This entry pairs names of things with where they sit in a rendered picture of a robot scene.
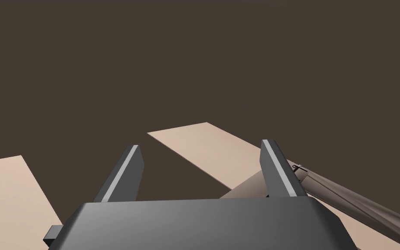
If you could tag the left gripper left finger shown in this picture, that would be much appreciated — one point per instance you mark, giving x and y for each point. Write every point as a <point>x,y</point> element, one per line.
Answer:
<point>125,177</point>

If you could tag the grey-brown door leaf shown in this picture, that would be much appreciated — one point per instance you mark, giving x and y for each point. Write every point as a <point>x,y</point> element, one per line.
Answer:
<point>359,205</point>

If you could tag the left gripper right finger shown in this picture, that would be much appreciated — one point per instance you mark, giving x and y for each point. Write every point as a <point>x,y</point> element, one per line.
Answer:
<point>278,173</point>

